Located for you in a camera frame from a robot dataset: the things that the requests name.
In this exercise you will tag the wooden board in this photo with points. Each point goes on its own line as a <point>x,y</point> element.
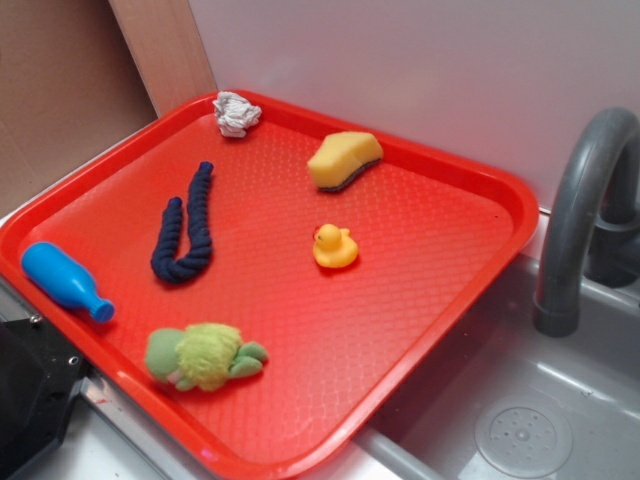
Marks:
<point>167,49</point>

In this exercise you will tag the yellow sponge with grey pad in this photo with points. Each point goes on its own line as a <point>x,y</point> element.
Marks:
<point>341,157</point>

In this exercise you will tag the red plastic tray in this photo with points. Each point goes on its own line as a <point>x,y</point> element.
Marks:
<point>180,225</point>

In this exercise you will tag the crumpled white paper ball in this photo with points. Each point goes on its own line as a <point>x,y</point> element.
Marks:
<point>235,114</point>

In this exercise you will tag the green plush turtle toy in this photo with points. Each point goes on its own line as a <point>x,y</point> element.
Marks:
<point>204,356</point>

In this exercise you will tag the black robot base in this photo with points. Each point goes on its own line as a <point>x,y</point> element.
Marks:
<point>41,374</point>

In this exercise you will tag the yellow rubber duck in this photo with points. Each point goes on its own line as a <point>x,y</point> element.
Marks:
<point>333,247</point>

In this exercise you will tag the blue plastic bottle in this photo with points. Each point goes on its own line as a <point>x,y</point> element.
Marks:
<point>65,281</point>

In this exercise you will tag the grey toy faucet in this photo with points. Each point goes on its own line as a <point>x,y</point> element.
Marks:
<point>593,230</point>

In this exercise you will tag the grey toy sink basin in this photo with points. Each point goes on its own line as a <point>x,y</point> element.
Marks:
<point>496,399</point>

